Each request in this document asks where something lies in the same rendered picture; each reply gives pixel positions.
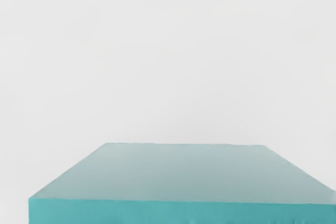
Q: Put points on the teal rectangular box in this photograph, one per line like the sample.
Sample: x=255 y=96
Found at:
x=181 y=182

